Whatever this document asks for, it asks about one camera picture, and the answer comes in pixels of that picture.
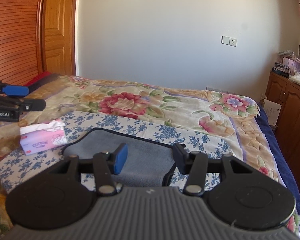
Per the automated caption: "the wooden door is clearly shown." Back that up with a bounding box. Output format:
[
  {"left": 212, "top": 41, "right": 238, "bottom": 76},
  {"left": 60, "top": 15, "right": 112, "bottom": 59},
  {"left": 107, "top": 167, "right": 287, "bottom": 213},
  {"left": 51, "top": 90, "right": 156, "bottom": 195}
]
[{"left": 42, "top": 0, "right": 76, "bottom": 75}]

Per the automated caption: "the white paper beside cabinet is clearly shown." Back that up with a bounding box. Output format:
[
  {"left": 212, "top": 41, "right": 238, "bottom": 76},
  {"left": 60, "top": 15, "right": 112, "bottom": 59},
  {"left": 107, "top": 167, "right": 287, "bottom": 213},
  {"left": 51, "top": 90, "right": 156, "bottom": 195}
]
[{"left": 262, "top": 99, "right": 281, "bottom": 126}]

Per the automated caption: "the wooden slatted headboard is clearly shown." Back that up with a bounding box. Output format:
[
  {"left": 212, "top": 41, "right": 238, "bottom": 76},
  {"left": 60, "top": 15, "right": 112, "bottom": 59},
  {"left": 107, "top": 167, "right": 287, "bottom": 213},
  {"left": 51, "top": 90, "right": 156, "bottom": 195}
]
[{"left": 0, "top": 0, "right": 43, "bottom": 85}]

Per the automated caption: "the dark blue bed sheet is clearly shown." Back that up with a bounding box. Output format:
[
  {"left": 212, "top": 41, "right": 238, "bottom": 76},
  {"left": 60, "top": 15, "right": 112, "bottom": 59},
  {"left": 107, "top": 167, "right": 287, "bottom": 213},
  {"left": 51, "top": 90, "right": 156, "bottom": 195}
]
[{"left": 255, "top": 102, "right": 300, "bottom": 240}]

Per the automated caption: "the white wall socket switch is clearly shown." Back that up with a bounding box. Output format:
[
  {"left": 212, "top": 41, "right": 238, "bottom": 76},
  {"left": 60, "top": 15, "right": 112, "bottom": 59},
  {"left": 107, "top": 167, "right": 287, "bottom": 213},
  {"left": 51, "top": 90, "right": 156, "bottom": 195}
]
[{"left": 221, "top": 36, "right": 237, "bottom": 47}]

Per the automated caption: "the pink cotton tissue pack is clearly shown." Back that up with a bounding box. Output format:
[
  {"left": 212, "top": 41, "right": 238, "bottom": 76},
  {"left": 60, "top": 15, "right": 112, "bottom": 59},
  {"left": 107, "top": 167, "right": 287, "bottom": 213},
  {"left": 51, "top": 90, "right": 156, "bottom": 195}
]
[{"left": 20, "top": 119, "right": 68, "bottom": 155}]

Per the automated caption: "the blue floral white cloth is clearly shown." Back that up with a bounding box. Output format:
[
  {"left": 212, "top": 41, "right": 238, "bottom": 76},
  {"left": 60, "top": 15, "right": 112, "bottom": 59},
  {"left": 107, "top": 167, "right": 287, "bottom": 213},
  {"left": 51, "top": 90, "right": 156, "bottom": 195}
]
[{"left": 0, "top": 111, "right": 233, "bottom": 192}]

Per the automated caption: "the brown wooden cabinet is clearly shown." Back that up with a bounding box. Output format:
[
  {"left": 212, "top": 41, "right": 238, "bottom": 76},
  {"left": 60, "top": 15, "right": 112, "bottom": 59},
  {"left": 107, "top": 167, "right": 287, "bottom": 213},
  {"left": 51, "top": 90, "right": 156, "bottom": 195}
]
[{"left": 266, "top": 72, "right": 300, "bottom": 183}]

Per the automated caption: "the black book on cabinet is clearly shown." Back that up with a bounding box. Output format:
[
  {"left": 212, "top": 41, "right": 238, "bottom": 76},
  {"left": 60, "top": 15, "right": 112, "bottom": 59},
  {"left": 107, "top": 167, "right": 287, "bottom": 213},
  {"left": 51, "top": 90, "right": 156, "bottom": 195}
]
[{"left": 272, "top": 67, "right": 289, "bottom": 78}]

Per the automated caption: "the floral beige bed blanket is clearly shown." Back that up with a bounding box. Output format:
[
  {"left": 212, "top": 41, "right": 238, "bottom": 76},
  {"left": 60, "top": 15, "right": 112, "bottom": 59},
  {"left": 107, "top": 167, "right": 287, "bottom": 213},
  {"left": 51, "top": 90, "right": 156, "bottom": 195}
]
[{"left": 0, "top": 74, "right": 300, "bottom": 237}]

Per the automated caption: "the purple and grey towel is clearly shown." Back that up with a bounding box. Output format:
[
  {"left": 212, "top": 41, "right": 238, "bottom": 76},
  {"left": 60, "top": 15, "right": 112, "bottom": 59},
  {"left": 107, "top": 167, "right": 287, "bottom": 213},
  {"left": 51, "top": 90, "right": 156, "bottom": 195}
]
[{"left": 62, "top": 128, "right": 176, "bottom": 187}]

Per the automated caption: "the pink box on cabinet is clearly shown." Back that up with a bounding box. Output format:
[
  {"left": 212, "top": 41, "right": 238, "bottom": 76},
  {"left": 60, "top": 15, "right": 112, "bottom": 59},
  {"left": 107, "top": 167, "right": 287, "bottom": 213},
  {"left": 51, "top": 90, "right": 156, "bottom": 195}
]
[{"left": 282, "top": 57, "right": 300, "bottom": 73}]

